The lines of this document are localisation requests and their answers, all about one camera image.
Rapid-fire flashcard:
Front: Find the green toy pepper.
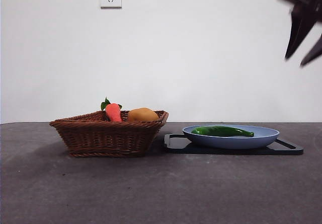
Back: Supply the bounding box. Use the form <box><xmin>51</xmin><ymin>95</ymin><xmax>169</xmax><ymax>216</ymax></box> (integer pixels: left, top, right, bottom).
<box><xmin>191</xmin><ymin>126</ymin><xmax>255</xmax><ymax>138</ymax></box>

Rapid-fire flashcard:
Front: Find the orange toy carrot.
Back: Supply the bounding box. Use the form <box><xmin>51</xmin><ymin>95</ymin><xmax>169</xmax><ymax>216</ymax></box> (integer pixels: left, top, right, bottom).
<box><xmin>101</xmin><ymin>97</ymin><xmax>123</xmax><ymax>122</ymax></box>

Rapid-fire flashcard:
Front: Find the blue round plate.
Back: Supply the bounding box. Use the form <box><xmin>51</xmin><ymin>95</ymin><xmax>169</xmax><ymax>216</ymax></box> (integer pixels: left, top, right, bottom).
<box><xmin>182</xmin><ymin>125</ymin><xmax>281</xmax><ymax>150</ymax></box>

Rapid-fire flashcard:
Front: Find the brown wicker basket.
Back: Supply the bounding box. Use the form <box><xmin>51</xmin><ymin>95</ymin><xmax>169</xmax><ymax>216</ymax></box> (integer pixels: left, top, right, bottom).
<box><xmin>49</xmin><ymin>110</ymin><xmax>170</xmax><ymax>158</ymax></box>

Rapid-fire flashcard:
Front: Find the black rectangular tray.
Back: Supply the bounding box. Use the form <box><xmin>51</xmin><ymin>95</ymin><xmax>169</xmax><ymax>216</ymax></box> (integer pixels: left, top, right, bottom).
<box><xmin>163</xmin><ymin>133</ymin><xmax>304</xmax><ymax>156</ymax></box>

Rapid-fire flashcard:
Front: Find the yellow-brown toy potato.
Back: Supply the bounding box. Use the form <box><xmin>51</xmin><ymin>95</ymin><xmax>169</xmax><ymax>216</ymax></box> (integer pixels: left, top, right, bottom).
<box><xmin>127</xmin><ymin>107</ymin><xmax>160</xmax><ymax>122</ymax></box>

